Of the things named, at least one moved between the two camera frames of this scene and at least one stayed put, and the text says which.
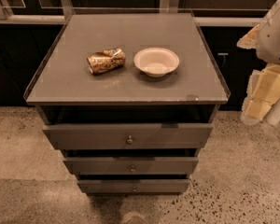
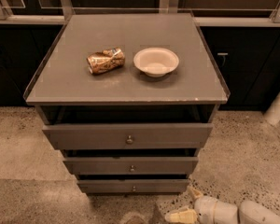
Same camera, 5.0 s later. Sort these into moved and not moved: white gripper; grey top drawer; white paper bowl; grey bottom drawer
Moved: white gripper
Not moved: white paper bowl; grey bottom drawer; grey top drawer
